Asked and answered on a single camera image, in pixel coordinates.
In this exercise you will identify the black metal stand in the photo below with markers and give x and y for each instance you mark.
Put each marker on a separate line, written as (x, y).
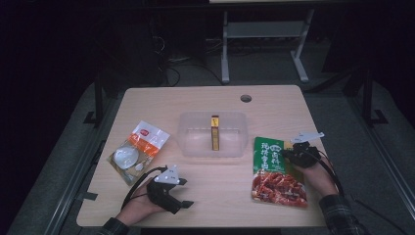
(99, 98)
(368, 98)

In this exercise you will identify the green sauce packet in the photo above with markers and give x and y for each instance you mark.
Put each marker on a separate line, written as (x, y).
(275, 182)

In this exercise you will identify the orange white clear packet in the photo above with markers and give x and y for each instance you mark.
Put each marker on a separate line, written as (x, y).
(143, 142)

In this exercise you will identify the small yellow red snack packet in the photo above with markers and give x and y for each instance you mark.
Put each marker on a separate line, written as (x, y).
(215, 133)

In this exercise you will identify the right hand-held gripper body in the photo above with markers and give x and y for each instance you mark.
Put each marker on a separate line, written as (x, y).
(305, 155)

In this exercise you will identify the clear plastic container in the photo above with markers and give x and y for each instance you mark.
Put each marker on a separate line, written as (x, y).
(199, 137)

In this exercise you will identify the person's left hand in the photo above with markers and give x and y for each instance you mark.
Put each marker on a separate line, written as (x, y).
(140, 204)

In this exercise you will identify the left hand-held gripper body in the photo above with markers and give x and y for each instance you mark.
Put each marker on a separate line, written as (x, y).
(163, 196)

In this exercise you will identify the person's right hand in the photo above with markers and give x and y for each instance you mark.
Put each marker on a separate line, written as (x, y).
(318, 179)

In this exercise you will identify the grey metal desk frame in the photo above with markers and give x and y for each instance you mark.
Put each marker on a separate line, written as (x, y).
(264, 29)

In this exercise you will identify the dark tape strip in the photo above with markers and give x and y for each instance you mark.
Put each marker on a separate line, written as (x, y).
(88, 196)

